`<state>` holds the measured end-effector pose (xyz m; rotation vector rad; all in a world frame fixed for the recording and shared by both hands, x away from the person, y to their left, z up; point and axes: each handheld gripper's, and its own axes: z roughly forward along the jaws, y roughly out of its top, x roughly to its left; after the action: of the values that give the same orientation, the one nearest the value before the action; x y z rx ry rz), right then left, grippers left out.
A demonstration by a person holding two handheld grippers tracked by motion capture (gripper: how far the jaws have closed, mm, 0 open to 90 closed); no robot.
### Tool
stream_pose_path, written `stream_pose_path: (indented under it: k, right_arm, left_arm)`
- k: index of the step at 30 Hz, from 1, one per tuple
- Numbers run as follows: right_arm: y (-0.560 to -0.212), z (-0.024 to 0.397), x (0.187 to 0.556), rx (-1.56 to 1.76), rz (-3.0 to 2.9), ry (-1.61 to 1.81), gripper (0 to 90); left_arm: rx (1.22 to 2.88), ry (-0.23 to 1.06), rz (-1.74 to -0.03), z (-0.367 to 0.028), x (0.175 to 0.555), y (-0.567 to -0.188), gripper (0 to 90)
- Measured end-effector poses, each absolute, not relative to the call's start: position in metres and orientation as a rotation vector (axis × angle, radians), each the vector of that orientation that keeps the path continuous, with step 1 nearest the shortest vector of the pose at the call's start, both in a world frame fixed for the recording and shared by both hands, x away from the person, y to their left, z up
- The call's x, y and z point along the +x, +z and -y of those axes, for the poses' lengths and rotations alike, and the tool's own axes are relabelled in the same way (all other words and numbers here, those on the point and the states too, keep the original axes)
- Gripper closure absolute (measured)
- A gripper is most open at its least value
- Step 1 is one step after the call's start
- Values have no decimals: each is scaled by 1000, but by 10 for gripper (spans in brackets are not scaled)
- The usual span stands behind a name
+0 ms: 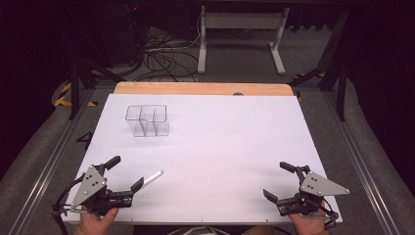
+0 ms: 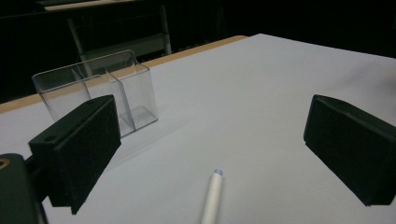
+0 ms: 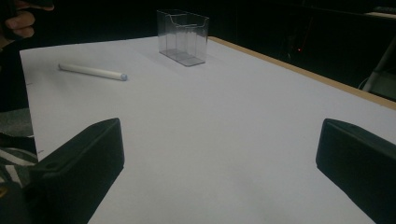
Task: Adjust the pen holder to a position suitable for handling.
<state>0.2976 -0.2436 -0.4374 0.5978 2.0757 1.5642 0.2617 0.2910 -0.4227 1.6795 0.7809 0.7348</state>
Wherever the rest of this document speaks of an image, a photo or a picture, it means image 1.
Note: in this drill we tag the person's leg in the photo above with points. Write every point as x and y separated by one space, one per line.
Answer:
257 230

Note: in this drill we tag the yellow black hazard tape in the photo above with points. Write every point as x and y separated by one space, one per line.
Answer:
62 99

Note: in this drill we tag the black metal stand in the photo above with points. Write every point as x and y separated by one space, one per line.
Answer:
75 88
341 88

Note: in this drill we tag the wooden table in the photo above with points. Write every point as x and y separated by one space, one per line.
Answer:
195 88

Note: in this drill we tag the white pen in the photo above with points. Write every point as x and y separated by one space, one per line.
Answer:
153 177

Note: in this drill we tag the white desk frame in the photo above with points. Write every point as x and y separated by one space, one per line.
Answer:
241 21

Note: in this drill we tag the grey metal floor rail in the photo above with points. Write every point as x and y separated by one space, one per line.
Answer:
362 169
49 166

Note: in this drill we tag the dark round table grommet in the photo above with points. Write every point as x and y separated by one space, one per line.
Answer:
238 94

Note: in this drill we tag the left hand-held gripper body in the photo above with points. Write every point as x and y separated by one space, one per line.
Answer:
88 186

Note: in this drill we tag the person's right hand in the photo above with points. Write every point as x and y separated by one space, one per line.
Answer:
308 224

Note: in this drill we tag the clear acrylic organizer box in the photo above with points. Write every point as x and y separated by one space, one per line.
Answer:
147 120

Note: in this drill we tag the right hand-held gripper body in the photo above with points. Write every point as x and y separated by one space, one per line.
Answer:
318 186

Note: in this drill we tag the person's left hand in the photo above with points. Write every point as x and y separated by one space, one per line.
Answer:
94 222

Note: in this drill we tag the white table cover board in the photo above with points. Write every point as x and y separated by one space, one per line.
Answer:
212 150

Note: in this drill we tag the black cabinet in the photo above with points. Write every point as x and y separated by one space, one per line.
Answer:
120 32

